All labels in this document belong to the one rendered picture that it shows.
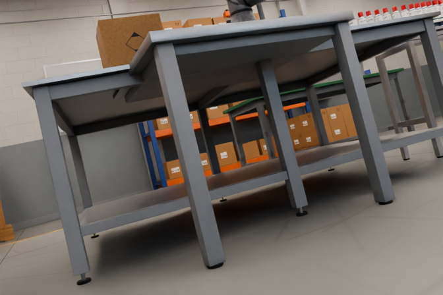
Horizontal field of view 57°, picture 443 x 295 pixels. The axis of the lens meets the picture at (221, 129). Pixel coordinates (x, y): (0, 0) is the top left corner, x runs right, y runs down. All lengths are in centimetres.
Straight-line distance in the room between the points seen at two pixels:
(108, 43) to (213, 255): 112
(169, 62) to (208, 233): 60
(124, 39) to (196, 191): 94
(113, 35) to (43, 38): 495
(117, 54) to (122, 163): 472
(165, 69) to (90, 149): 524
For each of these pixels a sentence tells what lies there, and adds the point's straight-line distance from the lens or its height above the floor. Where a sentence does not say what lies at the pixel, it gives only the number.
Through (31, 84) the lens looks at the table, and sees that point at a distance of 180.
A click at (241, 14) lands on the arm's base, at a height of 100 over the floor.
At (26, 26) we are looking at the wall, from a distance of 705.
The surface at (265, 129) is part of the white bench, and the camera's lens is 380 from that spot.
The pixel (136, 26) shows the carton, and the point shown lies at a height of 107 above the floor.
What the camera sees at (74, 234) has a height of 20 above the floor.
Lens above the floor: 37
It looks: 3 degrees up
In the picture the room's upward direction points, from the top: 14 degrees counter-clockwise
